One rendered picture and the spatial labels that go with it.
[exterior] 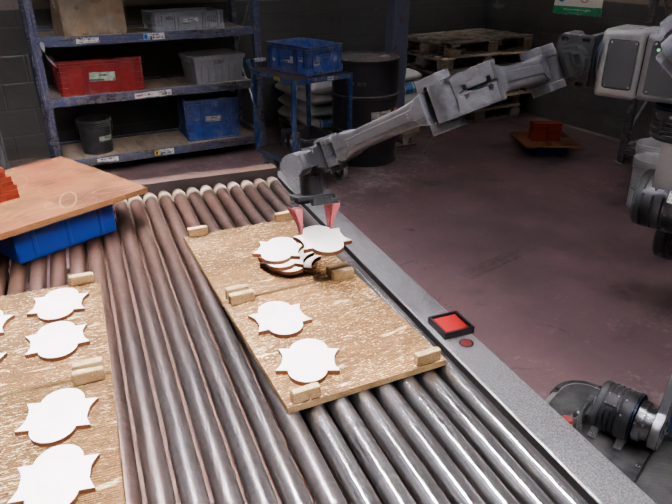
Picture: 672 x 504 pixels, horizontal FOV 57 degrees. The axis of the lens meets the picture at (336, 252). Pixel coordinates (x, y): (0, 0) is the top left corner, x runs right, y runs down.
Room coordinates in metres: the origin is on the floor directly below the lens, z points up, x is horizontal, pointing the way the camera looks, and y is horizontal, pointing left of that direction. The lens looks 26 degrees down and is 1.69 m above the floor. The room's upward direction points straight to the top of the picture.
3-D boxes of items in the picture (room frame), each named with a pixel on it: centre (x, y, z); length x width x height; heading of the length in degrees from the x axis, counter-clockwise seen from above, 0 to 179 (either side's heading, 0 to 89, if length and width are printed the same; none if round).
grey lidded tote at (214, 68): (5.69, 1.11, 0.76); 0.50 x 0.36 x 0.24; 125
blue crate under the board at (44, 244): (1.69, 0.88, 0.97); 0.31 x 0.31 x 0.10; 51
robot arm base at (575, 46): (1.50, -0.55, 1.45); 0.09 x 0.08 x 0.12; 49
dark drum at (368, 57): (5.41, -0.25, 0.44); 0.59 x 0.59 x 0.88
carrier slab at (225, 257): (1.52, 0.20, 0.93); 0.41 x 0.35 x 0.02; 25
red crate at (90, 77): (5.24, 1.98, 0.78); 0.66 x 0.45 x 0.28; 119
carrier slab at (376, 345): (1.15, 0.02, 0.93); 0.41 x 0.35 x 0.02; 26
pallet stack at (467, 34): (6.98, -1.42, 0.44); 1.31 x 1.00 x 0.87; 119
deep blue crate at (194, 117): (5.69, 1.19, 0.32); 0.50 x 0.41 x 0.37; 115
